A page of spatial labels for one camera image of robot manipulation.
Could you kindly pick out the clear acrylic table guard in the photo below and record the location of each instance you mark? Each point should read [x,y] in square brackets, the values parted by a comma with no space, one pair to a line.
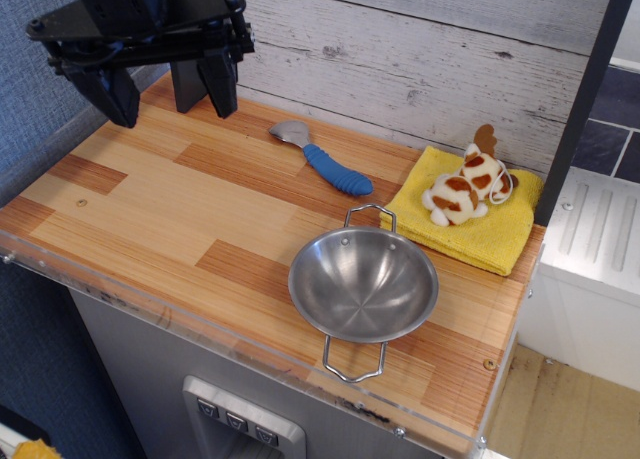
[439,381]

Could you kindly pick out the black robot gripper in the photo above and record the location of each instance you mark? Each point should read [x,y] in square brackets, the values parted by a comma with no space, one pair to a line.
[125,33]

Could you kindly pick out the white cabinet at right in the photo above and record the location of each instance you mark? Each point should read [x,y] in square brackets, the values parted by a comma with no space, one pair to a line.
[583,305]

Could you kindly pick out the yellow object bottom left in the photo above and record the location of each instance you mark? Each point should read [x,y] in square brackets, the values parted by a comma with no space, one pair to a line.
[35,450]

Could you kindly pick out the metal bowl with handles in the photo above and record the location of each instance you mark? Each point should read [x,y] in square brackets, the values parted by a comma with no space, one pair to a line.
[363,283]

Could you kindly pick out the dark grey right post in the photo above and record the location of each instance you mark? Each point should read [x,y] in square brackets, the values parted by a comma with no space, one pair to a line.
[603,49]

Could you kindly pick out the blue handled metal scoop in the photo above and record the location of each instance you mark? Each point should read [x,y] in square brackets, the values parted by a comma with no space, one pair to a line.
[342,178]

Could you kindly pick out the brown white plush toy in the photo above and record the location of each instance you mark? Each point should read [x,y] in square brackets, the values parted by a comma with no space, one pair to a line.
[482,179]

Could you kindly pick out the silver dispenser button panel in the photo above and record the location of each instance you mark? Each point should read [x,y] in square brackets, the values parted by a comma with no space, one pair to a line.
[240,421]

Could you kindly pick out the grey toy fridge cabinet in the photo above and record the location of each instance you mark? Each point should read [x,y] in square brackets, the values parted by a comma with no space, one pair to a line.
[149,366]

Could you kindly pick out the yellow folded cloth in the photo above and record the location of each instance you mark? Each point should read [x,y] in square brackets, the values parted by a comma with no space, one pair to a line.
[493,242]

